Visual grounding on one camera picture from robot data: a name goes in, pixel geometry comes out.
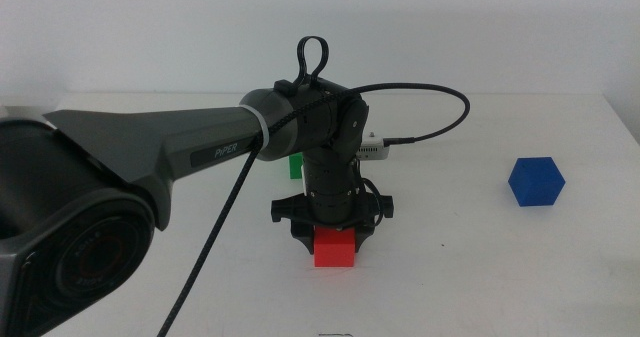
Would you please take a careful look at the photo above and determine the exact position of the blue cube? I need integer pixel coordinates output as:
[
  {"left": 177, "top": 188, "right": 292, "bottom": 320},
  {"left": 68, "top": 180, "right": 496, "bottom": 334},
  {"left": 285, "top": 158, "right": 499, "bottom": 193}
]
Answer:
[{"left": 507, "top": 156, "right": 567, "bottom": 208}]

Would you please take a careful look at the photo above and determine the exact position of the green cube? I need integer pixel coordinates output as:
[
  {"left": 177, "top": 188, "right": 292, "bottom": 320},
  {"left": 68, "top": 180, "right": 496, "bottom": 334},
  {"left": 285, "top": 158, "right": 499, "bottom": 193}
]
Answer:
[{"left": 288, "top": 151, "right": 304, "bottom": 180}]

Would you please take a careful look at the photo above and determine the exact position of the black looped thin cable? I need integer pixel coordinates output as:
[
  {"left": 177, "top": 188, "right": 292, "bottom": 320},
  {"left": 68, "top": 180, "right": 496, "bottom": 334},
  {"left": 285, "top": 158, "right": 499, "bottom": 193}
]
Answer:
[{"left": 294, "top": 35, "right": 330, "bottom": 89}]

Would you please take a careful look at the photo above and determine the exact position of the black braided camera cable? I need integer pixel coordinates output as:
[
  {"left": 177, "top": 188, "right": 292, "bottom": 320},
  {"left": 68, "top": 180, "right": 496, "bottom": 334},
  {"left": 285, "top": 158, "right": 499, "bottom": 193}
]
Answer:
[{"left": 156, "top": 81, "right": 472, "bottom": 337}]

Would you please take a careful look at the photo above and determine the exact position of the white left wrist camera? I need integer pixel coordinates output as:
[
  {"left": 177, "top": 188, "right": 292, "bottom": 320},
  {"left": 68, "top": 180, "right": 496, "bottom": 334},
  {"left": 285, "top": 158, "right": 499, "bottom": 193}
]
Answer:
[{"left": 357, "top": 132, "right": 391, "bottom": 161}]

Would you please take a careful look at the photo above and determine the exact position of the red cube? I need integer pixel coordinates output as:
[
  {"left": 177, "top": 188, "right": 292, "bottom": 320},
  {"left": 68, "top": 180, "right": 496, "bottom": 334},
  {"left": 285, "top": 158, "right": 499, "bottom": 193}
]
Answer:
[{"left": 313, "top": 226, "right": 356, "bottom": 268}]

